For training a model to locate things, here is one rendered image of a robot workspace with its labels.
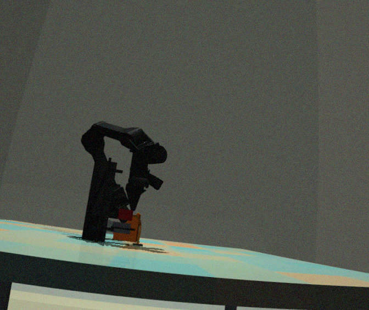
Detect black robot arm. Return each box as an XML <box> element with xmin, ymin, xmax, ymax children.
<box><xmin>81</xmin><ymin>121</ymin><xmax>167</xmax><ymax>210</ymax></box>

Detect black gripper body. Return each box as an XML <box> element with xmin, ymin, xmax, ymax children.
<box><xmin>126</xmin><ymin>163</ymin><xmax>149</xmax><ymax>190</ymax></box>

